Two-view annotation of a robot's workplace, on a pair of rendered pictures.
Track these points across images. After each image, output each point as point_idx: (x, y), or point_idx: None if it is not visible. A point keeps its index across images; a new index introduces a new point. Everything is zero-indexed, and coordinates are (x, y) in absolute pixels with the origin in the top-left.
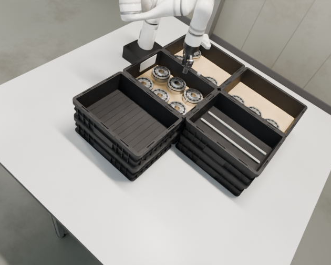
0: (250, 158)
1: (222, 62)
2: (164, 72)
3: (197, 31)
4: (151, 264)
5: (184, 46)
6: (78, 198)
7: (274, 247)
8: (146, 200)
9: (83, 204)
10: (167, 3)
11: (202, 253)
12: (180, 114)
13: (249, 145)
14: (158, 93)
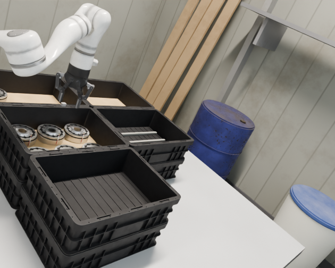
0: (158, 141)
1: (30, 85)
2: (26, 129)
3: (95, 49)
4: (239, 261)
5: (80, 74)
6: None
7: (214, 181)
8: (177, 241)
9: None
10: (74, 28)
11: (224, 223)
12: (125, 145)
13: (144, 135)
14: None
